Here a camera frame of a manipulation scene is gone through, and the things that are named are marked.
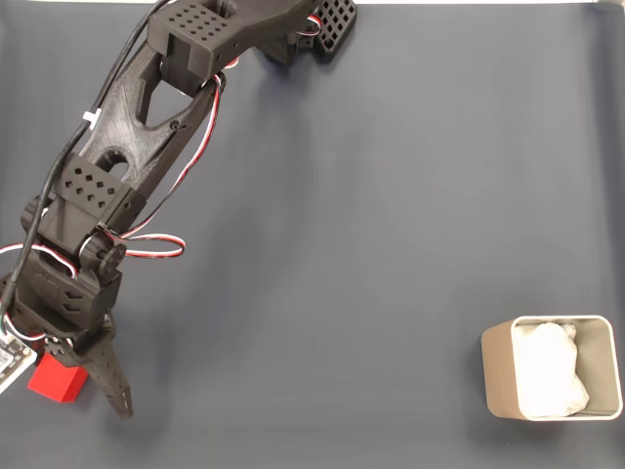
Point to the white crumpled paper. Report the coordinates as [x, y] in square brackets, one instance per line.
[547, 371]

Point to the beige rounded box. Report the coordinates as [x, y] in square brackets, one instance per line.
[498, 371]

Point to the red cube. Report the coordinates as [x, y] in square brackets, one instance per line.
[54, 381]

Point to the camera board on white mount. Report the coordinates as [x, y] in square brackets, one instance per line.
[12, 364]

